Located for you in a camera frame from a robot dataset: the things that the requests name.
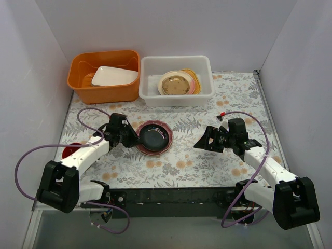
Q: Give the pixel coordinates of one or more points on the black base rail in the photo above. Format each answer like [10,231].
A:
[172,202]

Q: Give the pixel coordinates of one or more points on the black glossy plate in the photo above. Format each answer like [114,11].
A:
[154,137]

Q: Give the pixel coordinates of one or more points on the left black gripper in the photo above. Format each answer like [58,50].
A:
[127,136]

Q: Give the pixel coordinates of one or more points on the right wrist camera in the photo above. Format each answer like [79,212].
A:
[223,122]

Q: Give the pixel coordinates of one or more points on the cream and black plate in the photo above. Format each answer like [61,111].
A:
[159,86]

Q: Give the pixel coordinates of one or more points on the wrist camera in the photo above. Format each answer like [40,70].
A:
[223,122]
[124,121]

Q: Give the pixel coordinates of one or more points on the woven bamboo tray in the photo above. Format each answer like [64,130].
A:
[194,76]

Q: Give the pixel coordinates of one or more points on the floral table mat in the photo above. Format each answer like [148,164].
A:
[182,165]

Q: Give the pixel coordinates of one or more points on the aluminium frame rail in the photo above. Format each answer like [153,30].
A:
[42,206]

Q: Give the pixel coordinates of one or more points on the clear pink glass plate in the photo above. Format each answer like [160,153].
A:
[175,85]

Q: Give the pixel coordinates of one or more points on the maroon scalloped plate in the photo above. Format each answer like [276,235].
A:
[147,152]

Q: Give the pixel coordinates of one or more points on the white rectangular dish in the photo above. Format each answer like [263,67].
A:
[106,76]

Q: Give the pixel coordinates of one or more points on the orange plastic tub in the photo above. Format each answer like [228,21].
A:
[84,67]

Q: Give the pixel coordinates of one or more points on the cream floral plate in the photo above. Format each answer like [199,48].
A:
[172,73]

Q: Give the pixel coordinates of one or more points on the red lacquer cup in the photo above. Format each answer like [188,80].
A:
[69,150]

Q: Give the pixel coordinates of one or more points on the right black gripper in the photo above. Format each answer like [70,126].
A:
[215,139]

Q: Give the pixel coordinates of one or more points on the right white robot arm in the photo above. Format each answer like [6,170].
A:
[291,199]

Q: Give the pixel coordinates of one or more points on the cream and pink plate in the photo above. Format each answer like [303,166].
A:
[192,83]

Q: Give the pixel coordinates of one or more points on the clear plastic bin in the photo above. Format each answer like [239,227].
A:
[152,69]

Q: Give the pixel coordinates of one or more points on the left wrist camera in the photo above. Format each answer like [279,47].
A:
[124,121]

